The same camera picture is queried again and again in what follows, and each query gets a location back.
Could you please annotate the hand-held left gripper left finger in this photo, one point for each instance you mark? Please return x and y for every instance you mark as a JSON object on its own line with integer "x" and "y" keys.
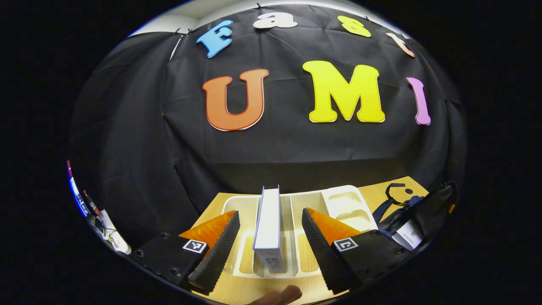
{"x": 216, "y": 254}

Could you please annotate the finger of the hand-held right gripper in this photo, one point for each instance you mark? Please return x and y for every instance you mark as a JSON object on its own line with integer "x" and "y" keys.
{"x": 452, "y": 208}

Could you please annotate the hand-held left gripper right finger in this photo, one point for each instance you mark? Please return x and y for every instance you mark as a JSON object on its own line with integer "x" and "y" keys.
{"x": 324, "y": 254}

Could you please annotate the cream plastic bookshelf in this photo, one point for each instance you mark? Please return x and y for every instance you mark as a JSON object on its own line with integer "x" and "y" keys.
{"x": 351, "y": 207}

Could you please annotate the blue-grey book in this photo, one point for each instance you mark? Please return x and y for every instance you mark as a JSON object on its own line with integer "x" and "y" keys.
{"x": 269, "y": 224}

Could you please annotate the white flat object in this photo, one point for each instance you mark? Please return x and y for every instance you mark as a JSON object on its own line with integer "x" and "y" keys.
{"x": 116, "y": 237}

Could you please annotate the black backdrop cloth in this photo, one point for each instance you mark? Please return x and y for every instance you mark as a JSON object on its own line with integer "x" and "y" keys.
{"x": 275, "y": 148}

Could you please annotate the small red black tool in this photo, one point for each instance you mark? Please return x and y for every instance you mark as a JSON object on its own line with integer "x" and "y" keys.
{"x": 91, "y": 203}

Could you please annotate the blue and white sign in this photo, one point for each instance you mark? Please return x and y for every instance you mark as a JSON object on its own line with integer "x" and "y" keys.
{"x": 76, "y": 190}

